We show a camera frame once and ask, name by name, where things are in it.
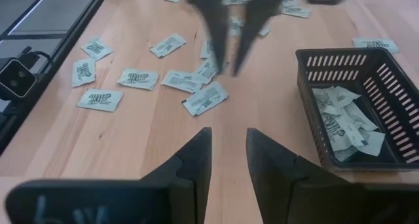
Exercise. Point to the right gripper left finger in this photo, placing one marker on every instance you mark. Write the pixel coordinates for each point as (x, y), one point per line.
(193, 171)

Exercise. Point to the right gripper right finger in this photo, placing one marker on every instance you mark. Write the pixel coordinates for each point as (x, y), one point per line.
(278, 184)

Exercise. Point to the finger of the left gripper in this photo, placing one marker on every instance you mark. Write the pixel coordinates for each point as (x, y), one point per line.
(255, 21)
(212, 21)

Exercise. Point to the black slotted plastic basket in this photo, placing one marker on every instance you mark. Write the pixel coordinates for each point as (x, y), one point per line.
(376, 166)

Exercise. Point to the black aluminium table frame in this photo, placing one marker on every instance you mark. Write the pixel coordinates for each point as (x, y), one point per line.
(60, 55)

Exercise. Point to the black table-level camera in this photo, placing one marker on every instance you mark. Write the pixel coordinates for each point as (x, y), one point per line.
(16, 80)

